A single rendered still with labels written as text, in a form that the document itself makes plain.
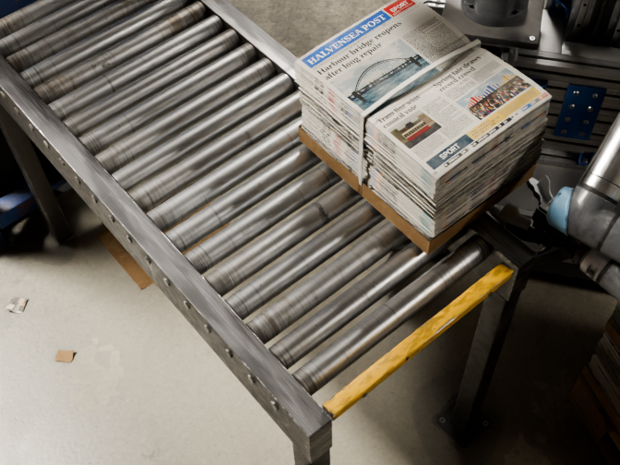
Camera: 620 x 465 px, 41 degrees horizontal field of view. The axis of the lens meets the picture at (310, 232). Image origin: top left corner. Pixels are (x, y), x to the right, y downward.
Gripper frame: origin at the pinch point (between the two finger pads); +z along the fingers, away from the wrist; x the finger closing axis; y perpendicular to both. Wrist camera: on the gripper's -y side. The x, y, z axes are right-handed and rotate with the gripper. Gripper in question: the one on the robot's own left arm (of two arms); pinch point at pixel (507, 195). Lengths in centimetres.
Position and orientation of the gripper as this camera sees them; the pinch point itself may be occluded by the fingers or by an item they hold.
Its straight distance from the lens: 170.5
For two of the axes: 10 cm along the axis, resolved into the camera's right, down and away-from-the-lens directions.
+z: -6.4, -6.1, 4.6
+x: -7.7, 5.3, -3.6
